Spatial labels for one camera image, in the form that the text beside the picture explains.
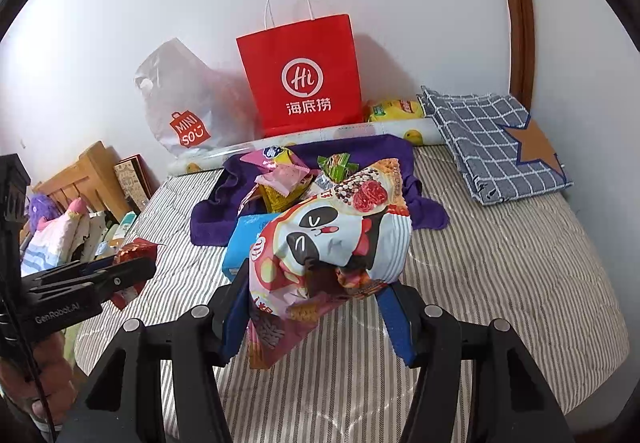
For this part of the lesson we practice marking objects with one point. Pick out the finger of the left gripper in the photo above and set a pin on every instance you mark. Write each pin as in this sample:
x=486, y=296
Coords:
x=81, y=287
x=73, y=275

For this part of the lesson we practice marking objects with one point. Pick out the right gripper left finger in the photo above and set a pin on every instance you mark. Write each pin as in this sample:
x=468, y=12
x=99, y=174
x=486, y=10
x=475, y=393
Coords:
x=122, y=398

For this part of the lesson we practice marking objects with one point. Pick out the red snack packet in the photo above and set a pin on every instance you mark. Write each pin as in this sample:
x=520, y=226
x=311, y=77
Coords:
x=135, y=264

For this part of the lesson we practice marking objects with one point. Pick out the olive yellow snack packet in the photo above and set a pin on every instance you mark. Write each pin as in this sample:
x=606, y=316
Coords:
x=276, y=202

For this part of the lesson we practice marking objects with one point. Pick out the pink yellow chips bag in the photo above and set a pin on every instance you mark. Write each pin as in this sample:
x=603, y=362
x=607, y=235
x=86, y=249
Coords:
x=270, y=157

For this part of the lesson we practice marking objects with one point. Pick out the pink toy story candy packet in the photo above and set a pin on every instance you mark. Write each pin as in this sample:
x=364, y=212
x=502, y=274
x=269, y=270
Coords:
x=283, y=179

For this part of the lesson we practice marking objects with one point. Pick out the pink panda snack bag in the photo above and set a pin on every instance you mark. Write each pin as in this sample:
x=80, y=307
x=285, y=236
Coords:
x=347, y=242

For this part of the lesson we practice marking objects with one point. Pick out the white pink snack packet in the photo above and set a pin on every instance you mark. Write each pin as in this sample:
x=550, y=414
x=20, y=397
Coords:
x=321, y=185

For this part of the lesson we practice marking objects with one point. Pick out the green snack packet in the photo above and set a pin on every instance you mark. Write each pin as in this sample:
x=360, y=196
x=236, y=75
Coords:
x=338, y=166

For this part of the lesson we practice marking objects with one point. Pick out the left hand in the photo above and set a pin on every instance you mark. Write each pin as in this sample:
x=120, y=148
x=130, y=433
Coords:
x=56, y=378

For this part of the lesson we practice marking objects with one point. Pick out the purple plush toy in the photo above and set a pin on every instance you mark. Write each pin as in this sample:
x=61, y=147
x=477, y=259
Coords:
x=41, y=207

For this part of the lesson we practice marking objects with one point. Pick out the teal white tube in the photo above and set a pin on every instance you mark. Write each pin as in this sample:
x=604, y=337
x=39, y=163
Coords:
x=123, y=227

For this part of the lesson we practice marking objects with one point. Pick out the patterned brown book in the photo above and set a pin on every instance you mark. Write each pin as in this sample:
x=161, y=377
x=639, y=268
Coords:
x=136, y=181

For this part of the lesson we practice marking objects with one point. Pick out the striped quilted mattress cover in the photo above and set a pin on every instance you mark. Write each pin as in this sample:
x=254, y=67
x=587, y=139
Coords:
x=529, y=262

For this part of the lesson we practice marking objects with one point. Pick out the blue tissue pack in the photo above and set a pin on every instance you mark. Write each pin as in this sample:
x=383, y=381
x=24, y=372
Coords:
x=246, y=232

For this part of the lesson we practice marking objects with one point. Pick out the white Miniso plastic bag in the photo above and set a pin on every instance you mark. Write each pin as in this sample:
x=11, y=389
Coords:
x=189, y=106

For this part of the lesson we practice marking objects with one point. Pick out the fruit print rolled mat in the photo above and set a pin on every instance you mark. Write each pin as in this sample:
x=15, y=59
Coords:
x=420, y=132

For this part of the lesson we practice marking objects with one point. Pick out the red paper shopping bag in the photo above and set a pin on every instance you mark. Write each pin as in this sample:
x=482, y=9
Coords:
x=303, y=75

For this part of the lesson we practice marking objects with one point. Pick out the yellow tea bag pack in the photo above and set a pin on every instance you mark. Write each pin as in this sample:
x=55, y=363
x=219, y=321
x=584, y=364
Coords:
x=393, y=109

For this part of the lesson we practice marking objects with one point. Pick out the brown wooden door frame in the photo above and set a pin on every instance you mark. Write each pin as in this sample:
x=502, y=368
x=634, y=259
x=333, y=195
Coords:
x=522, y=50

